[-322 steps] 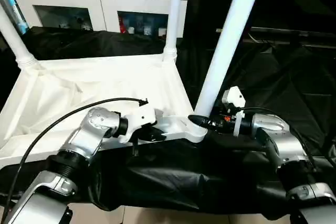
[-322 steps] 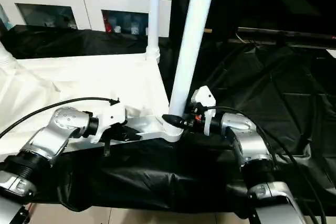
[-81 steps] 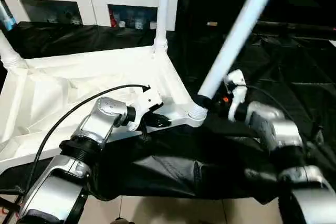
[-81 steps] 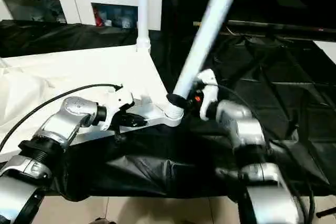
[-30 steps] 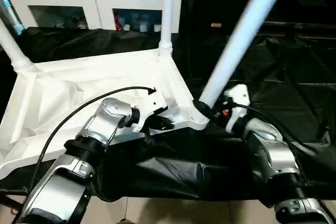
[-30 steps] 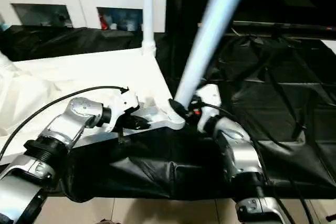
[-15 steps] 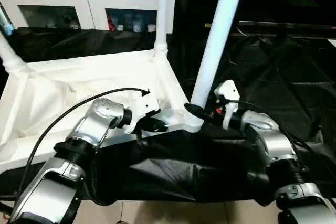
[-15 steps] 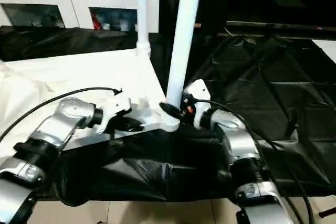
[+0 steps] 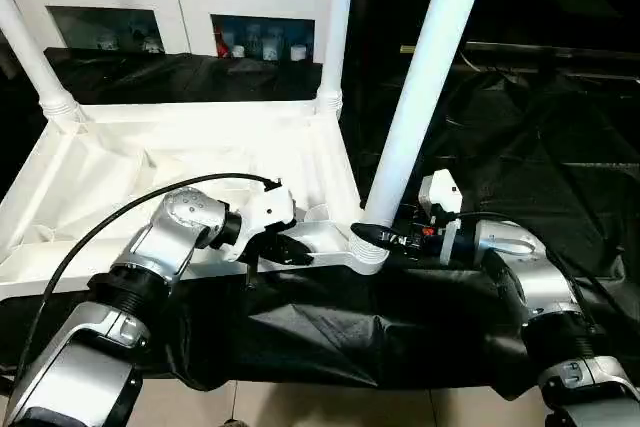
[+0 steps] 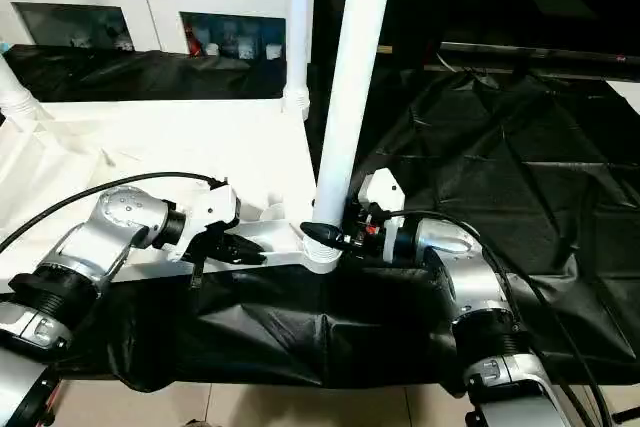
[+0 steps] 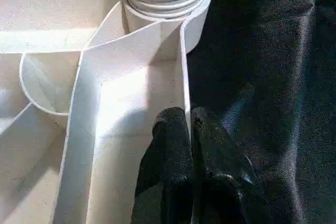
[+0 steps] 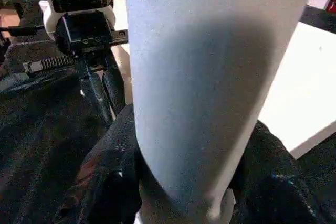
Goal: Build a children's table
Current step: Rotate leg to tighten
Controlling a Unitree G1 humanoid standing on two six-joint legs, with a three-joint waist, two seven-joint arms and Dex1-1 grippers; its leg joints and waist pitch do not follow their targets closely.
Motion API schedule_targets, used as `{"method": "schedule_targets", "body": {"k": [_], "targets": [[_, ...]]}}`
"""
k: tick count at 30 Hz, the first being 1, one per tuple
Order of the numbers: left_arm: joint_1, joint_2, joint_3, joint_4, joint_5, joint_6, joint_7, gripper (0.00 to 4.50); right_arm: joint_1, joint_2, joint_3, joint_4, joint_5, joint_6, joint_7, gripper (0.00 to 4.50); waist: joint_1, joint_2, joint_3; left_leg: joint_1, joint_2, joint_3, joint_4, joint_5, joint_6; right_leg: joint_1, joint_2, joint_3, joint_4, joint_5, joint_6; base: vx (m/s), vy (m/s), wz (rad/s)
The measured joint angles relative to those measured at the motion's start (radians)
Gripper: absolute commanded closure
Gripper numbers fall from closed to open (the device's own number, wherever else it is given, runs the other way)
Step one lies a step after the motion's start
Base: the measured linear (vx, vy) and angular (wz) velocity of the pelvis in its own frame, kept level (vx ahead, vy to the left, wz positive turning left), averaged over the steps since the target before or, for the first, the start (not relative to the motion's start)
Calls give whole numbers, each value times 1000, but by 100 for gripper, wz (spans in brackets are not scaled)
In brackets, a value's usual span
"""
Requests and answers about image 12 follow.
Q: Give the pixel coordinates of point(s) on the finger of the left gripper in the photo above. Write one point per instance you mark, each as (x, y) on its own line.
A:
(115, 90)
(94, 95)

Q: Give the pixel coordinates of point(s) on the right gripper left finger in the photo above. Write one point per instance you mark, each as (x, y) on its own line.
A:
(110, 171)

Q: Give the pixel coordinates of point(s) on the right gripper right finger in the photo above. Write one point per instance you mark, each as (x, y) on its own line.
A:
(275, 182)

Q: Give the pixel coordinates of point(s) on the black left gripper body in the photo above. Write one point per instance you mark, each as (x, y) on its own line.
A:
(78, 43)

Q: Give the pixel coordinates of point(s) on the white plastic table leg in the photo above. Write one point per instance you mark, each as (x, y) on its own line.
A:
(204, 77)

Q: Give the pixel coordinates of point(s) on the white plastic table top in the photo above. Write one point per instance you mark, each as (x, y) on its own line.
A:
(296, 77)

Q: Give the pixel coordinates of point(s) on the black plastic sheet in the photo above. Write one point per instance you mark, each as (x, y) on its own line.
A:
(39, 129)

